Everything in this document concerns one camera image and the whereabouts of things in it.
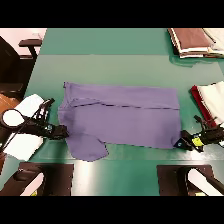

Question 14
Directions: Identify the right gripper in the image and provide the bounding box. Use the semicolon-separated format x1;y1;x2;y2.
173;129;206;153

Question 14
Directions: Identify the black cable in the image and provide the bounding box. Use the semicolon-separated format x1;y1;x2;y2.
0;105;45;151

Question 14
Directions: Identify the cream garment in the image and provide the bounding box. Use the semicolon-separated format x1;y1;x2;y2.
202;27;224;56

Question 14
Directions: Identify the purple T-shirt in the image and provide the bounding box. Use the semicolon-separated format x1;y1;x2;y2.
57;81;182;163

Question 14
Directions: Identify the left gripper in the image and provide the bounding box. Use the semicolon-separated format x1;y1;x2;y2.
44;124;70;141

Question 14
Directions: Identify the red garment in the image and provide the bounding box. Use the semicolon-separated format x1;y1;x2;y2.
190;85;218;129

